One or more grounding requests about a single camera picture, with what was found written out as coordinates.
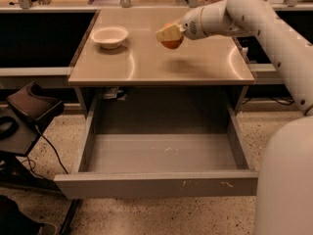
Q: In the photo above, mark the right grey shelf rail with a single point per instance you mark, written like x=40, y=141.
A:
x=265, y=74

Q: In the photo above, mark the black headset on stand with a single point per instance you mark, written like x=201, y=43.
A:
x=34, y=107

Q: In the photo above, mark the white paper bowl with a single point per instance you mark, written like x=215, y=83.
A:
x=109, y=37

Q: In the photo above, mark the grey open top drawer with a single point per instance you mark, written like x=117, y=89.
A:
x=155, y=148

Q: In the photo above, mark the steel counter cabinet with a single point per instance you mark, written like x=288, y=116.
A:
x=142, y=61

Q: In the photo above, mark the grey shelf rail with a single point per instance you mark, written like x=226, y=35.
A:
x=16, y=78
x=265, y=74

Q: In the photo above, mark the left grey shelf rail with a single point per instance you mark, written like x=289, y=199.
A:
x=16, y=78

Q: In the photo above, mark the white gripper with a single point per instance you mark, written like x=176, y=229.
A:
x=191, y=24

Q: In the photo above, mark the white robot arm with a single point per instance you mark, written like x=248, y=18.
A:
x=284, y=200

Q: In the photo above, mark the orange fruit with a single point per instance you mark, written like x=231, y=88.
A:
x=172, y=44

